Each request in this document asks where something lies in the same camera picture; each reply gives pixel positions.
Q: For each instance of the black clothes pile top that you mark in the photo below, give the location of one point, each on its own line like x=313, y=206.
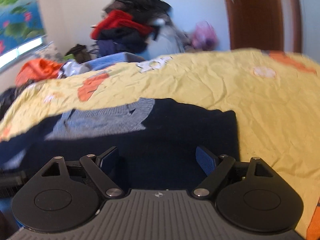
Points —
x=142, y=11

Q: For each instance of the purple plastic bag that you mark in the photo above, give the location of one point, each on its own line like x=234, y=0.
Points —
x=204, y=37

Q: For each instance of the light blue folded cloth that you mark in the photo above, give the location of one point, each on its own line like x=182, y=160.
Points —
x=109, y=60

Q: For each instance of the blue grey knitted sweater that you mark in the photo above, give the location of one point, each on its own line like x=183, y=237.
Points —
x=77, y=124

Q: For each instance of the red garment on pile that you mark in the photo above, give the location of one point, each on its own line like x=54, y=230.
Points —
x=118, y=19

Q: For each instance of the yellow floral bed quilt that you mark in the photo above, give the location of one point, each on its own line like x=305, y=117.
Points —
x=275, y=97

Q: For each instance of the brown wooden door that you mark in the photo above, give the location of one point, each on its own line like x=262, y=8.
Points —
x=265, y=24

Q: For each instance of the dark navy clothes pile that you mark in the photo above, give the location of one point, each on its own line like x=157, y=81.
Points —
x=123, y=39

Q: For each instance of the orange plastic bag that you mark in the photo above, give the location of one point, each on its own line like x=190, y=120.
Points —
x=37, y=70

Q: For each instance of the patterned pillow by window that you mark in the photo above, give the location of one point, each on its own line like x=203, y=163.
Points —
x=49, y=52

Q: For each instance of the dark clothes at bedside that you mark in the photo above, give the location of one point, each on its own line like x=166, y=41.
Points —
x=8, y=97

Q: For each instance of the navy blue small garment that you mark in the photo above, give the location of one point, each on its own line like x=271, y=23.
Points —
x=162, y=156

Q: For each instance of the white crumpled cloth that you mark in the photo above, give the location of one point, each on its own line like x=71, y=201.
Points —
x=71, y=68

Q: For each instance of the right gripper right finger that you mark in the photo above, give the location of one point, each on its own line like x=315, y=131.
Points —
x=249, y=195

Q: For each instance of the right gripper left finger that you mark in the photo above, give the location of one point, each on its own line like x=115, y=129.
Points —
x=65, y=194

